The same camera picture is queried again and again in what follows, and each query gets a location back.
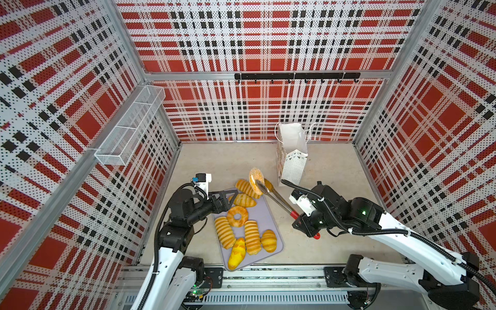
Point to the striped bread roll top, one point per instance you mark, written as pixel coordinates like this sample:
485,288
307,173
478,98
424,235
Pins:
244,186

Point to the long ridged bread left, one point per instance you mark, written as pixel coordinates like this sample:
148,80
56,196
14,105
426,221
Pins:
224,232

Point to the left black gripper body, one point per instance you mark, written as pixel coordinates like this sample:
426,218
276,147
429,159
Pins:
216,208

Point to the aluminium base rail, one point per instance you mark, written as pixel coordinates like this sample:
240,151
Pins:
295,287

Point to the yellow twisted bread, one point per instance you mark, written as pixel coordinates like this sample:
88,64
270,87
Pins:
238,253

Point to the black hook rail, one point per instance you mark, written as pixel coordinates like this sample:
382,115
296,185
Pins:
339,76

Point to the long ridged bread middle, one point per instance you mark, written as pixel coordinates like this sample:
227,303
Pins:
252,237

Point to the white cartoon paper bag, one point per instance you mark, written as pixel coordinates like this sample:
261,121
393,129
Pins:
291,152

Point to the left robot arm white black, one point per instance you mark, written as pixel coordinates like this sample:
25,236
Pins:
172,273

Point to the round sesame bun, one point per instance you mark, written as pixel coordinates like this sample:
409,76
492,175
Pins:
256,179

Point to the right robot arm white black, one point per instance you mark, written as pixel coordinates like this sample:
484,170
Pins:
449,279

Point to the long ridged bread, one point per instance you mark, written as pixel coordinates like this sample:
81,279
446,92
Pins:
252,237
224,232

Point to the small ridged bread right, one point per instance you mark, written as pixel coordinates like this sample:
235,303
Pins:
269,241

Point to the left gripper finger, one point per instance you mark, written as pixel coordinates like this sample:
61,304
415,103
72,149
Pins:
229,200
224,194

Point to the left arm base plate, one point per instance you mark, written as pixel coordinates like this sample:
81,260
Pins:
213,278

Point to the white wire mesh basket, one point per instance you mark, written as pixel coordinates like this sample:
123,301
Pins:
142,105

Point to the oval golden bread roll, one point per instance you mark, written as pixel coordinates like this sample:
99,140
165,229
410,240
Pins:
244,200

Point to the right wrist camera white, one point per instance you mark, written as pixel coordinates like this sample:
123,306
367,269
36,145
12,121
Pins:
306,204

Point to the metal tongs red handle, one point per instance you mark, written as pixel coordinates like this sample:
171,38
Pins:
274,195

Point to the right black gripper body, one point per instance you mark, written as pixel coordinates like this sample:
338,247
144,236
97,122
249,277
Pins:
316,222

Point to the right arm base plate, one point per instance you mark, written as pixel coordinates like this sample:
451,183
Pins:
335,278

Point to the lavender plastic tray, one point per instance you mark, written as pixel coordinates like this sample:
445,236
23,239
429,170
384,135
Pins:
262,214

